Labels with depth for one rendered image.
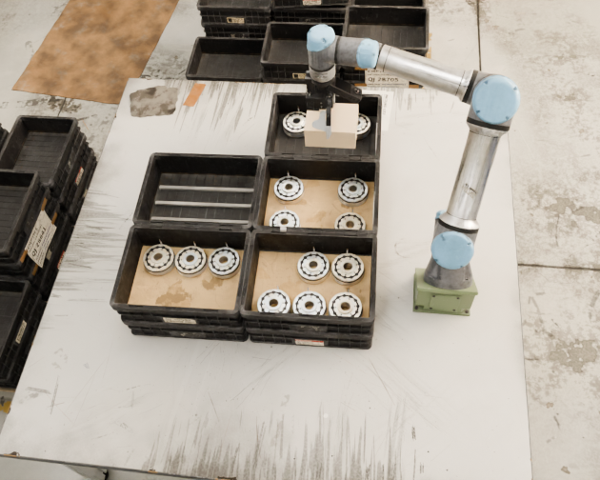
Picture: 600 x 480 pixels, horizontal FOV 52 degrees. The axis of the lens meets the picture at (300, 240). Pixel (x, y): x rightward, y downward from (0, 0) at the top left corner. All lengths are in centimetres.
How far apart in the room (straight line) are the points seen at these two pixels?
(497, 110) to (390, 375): 86
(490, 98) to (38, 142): 223
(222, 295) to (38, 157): 149
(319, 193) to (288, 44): 137
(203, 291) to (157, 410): 39
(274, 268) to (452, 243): 59
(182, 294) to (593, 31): 303
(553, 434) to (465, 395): 84
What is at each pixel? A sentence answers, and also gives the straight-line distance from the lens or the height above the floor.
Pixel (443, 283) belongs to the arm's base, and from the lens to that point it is 195.
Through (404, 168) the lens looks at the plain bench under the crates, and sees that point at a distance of 240.
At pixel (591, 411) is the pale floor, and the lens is 287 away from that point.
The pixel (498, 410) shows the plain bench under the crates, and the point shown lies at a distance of 202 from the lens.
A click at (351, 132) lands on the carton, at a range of 195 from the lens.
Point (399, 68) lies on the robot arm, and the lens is 186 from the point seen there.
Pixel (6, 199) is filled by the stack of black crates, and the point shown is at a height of 49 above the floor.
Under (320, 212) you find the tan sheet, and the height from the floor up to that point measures 83.
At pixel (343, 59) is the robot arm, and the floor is 140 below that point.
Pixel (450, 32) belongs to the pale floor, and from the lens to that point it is 404.
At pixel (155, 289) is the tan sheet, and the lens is 206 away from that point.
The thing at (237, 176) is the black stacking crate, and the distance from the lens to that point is 225.
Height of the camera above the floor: 259
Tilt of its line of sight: 58 degrees down
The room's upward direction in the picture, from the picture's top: 7 degrees counter-clockwise
